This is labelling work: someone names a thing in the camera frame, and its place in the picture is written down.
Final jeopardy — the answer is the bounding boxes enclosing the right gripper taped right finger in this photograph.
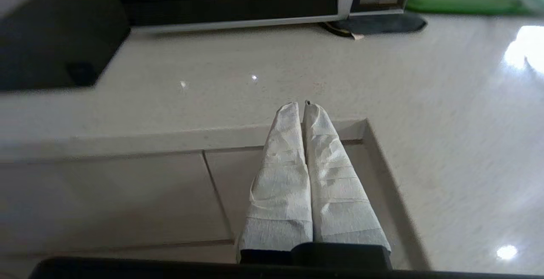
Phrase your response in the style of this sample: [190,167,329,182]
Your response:
[303,100,391,257]

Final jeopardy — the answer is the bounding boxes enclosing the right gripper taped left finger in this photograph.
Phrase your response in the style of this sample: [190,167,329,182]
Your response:
[235,102,314,265]

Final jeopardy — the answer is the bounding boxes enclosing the dark pad under microwave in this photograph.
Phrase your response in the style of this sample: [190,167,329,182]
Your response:
[321,12,428,38]

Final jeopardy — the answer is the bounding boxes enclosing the silver Panasonic microwave oven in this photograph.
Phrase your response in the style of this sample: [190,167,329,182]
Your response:
[108,0,415,33]

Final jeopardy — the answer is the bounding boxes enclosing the black glass induction cooktop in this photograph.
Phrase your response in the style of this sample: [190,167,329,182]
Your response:
[0,0,131,93]

